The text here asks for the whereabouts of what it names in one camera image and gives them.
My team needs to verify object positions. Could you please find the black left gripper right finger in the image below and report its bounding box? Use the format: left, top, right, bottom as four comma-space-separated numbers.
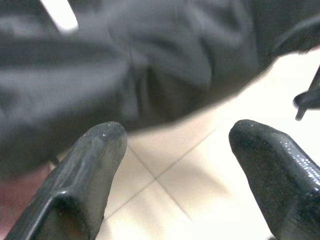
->
228, 119, 320, 240

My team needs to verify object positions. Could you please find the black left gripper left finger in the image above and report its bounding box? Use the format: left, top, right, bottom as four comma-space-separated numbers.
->
3, 121, 128, 240

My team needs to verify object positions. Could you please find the black cloth table cover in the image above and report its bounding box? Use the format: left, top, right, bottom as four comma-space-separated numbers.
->
0, 0, 320, 181

